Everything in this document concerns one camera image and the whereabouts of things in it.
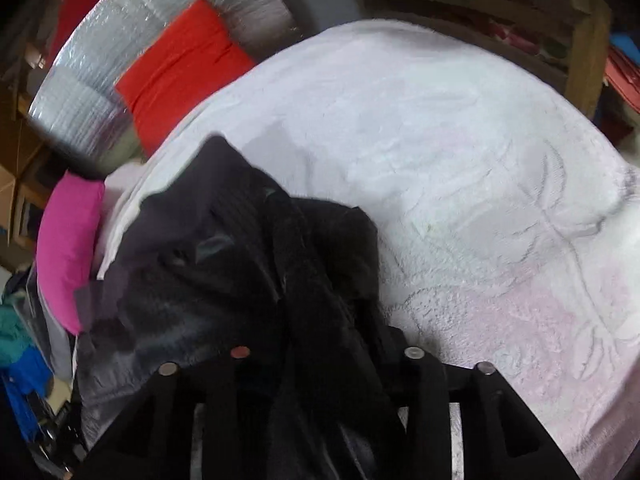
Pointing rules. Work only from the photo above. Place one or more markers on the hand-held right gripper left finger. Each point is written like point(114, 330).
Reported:
point(235, 375)

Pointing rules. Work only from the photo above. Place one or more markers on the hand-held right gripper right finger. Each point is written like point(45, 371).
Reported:
point(425, 385)

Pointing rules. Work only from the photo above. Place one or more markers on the black shiny jacket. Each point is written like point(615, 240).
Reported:
point(225, 270)

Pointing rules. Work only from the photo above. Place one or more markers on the white textured blanket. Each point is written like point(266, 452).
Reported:
point(450, 185)

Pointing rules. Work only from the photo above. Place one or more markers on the teal and blue garment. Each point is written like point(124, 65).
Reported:
point(25, 370)

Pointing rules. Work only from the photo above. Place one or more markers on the pink pillow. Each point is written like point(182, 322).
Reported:
point(65, 245)

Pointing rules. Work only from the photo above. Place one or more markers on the cardboard box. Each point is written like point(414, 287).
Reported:
point(15, 180)

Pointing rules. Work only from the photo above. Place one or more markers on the red pillow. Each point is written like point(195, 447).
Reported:
point(185, 65)

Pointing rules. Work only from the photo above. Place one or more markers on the silver foil insulation sheet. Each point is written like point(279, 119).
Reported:
point(85, 95)

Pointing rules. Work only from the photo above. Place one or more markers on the red bag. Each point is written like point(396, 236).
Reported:
point(622, 75)

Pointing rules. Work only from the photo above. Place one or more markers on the wooden shelf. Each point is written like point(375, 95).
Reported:
point(585, 35)

